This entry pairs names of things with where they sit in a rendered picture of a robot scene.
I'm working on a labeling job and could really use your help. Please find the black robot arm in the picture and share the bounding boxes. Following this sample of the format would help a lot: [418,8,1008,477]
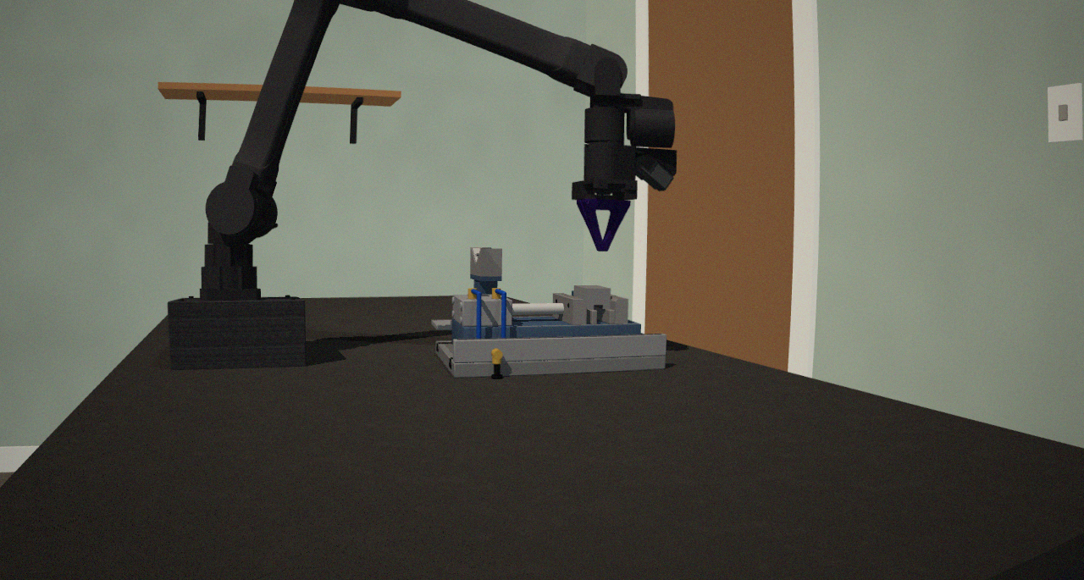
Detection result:
[201,0,678,301]

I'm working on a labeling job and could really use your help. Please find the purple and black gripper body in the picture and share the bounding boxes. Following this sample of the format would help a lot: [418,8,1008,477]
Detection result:
[572,141,638,201]

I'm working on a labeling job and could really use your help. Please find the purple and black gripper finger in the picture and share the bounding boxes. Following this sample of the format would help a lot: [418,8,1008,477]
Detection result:
[582,199,631,252]
[577,199,616,243]

